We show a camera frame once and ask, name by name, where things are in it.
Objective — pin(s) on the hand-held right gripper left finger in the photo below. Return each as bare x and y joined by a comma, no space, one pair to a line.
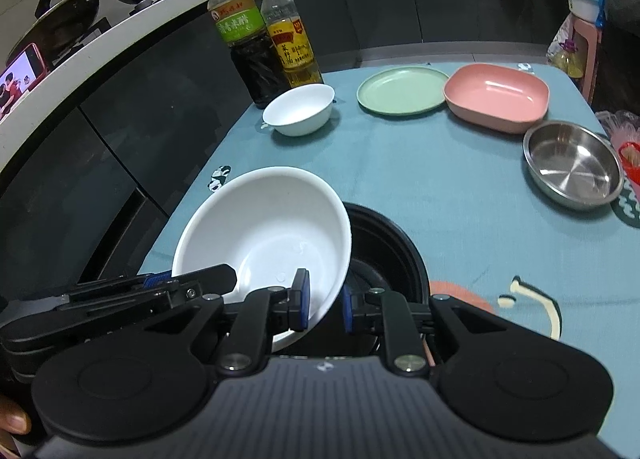
300,300

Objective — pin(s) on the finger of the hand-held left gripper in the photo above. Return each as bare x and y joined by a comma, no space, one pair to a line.
155,281
125,310

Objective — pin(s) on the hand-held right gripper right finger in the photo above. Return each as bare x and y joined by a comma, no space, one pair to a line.
347,311

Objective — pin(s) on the black bowl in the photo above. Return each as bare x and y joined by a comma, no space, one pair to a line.
385,249

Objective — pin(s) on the large white bowl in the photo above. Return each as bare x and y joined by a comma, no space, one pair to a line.
260,219

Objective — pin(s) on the small white bowl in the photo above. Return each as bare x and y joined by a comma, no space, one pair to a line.
300,109

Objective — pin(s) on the green plate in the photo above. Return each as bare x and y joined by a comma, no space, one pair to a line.
400,89

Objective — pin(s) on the pink rectangular dish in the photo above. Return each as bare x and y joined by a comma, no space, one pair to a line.
495,94

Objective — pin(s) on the stainless steel bowl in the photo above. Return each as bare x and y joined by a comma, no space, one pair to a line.
570,164

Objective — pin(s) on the person's left hand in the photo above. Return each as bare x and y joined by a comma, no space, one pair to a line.
12,419

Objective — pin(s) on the teal printed tablecloth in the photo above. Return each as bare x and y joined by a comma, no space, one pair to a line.
450,219

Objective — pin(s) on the dark grey kitchen cabinet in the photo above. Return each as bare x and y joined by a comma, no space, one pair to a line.
150,104

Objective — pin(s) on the white kitchen countertop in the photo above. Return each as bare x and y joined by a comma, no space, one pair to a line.
80,71

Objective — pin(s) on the dark vinegar bottle green label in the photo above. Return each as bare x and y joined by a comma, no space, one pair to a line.
255,64

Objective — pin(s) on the phone in red case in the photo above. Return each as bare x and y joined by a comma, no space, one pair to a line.
20,79

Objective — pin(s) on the cooking oil bottle yellow label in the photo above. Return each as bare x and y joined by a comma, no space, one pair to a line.
295,49

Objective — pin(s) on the black gas stove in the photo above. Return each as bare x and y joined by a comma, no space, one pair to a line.
97,29

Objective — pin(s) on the dark green patterned coaster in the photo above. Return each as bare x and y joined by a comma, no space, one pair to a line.
629,209

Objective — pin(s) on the red snack packet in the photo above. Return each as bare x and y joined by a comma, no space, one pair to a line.
631,159

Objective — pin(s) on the pink plastic bag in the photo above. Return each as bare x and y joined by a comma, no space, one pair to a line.
620,124

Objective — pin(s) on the clear plastic bag with bottle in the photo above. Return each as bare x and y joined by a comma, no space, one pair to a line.
565,56

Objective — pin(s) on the pink plastic stool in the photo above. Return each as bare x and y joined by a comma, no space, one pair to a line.
585,31

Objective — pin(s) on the white container with blue lid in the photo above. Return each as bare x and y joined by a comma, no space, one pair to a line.
582,4

